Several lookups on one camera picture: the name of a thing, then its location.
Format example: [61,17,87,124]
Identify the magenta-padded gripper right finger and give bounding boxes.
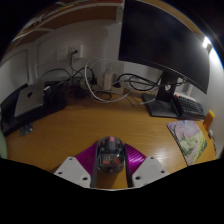
[123,143,170,189]

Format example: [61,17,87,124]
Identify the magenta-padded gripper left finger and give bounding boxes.
[53,142,100,189]

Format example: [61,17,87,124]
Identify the transparent computer mouse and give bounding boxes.
[96,135,126,175]

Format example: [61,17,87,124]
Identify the flower print mouse pad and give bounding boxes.
[166,119,208,167]

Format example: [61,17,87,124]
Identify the black keyboard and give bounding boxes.
[173,94,206,120]

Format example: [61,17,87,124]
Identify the orange jar with yellow lid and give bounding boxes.
[203,109,216,131]

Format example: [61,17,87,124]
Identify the silver mini computer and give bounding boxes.
[13,81,46,118]

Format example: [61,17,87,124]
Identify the white charger block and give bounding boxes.
[101,72,116,91]

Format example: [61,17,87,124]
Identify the black computer monitor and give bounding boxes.
[117,0,212,118]

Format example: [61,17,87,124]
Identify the white cable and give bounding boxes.
[83,57,133,104]

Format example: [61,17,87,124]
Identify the white wall socket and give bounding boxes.
[55,44,84,62]

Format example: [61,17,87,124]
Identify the white wall lamp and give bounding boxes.
[202,35,213,51]

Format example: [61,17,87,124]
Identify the wooden wall shelf unit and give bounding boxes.
[6,0,126,51]

